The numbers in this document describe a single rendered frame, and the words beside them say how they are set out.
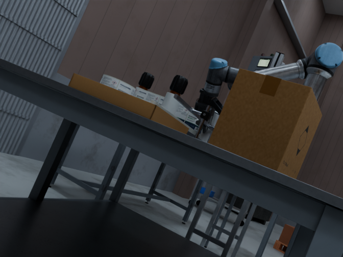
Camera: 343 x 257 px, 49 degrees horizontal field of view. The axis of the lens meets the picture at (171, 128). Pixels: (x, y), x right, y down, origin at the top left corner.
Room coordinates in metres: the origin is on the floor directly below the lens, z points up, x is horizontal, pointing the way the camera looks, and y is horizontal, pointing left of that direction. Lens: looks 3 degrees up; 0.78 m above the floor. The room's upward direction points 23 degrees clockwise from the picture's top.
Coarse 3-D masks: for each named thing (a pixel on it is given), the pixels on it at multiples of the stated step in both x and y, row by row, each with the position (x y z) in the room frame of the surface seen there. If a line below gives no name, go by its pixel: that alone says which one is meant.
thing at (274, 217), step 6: (228, 192) 3.98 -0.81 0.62; (234, 198) 4.56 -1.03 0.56; (222, 204) 3.98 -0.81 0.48; (222, 210) 4.01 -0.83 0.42; (228, 210) 4.56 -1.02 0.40; (228, 216) 4.56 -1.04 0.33; (276, 216) 4.38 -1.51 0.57; (216, 222) 3.98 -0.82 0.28; (222, 222) 4.57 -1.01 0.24; (270, 222) 3.80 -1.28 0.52; (270, 228) 3.79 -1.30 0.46; (210, 234) 3.98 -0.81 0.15; (264, 234) 3.80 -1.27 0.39; (270, 234) 4.37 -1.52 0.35; (264, 240) 3.79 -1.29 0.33; (204, 246) 3.98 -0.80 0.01; (264, 246) 4.37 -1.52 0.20; (258, 252) 3.80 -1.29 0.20
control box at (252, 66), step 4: (256, 56) 2.12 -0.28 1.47; (260, 56) 2.09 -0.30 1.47; (264, 56) 2.08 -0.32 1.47; (268, 56) 2.05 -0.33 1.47; (252, 60) 2.13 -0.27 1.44; (256, 60) 2.11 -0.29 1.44; (272, 60) 2.01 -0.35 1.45; (252, 64) 2.12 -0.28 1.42; (256, 64) 2.09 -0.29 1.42; (284, 64) 2.06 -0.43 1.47; (248, 68) 2.14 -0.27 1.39; (252, 68) 2.11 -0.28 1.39; (256, 68) 2.08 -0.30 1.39; (260, 68) 2.06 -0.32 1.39; (264, 68) 2.03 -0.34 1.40
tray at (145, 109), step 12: (72, 84) 1.00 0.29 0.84; (84, 84) 0.99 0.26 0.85; (96, 84) 0.98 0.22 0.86; (96, 96) 0.97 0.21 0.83; (108, 96) 0.96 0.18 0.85; (120, 96) 0.95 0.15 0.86; (132, 96) 0.94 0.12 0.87; (132, 108) 0.93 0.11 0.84; (144, 108) 0.92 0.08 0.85; (156, 108) 0.92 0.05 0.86; (156, 120) 0.95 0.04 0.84; (168, 120) 1.02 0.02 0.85
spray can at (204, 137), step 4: (216, 112) 1.84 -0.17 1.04; (216, 116) 1.84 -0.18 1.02; (212, 120) 1.84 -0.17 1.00; (216, 120) 1.85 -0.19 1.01; (212, 124) 1.84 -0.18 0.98; (208, 128) 1.84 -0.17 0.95; (208, 132) 1.84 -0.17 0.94; (200, 136) 1.85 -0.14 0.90; (204, 136) 1.84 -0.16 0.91; (208, 136) 1.84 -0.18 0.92; (204, 140) 1.84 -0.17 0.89
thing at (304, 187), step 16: (0, 64) 1.06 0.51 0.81; (32, 80) 1.10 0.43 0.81; (48, 80) 0.99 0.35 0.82; (80, 96) 0.95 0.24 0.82; (112, 112) 0.92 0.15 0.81; (128, 112) 0.90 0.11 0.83; (160, 128) 0.87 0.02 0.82; (192, 144) 0.84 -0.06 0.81; (208, 144) 0.83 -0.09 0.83; (224, 160) 0.83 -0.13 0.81; (240, 160) 0.80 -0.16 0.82; (272, 176) 0.77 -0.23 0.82; (288, 176) 0.76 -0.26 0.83; (304, 192) 0.75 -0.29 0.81; (320, 192) 0.74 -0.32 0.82; (336, 208) 0.79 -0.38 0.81
